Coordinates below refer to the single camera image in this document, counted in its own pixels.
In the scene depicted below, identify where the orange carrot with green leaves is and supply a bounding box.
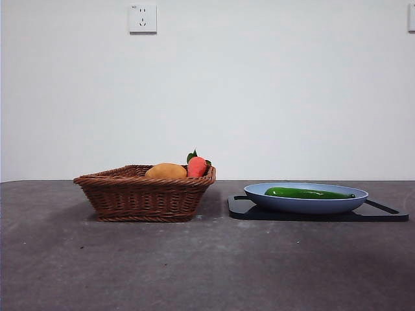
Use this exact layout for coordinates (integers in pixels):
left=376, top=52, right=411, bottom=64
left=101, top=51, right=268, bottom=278
left=186, top=148, right=213, bottom=178

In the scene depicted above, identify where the green chili pepper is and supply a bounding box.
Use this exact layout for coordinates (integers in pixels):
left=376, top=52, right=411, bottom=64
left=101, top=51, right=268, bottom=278
left=264, top=187, right=357, bottom=200

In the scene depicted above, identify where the light blue plate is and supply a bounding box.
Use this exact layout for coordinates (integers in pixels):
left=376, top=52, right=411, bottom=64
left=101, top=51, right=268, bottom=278
left=243, top=181, right=370, bottom=215

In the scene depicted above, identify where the white wall socket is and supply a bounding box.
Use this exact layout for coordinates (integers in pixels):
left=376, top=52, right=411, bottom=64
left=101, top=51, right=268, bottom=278
left=129, top=3, right=158, bottom=34

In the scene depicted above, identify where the black rectangular tray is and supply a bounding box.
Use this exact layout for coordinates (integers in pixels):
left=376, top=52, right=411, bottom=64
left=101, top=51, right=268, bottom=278
left=227, top=194, right=410, bottom=223

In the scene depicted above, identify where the brown wicker basket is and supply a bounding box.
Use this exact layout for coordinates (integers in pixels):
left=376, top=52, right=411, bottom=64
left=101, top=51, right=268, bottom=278
left=73, top=164, right=217, bottom=223

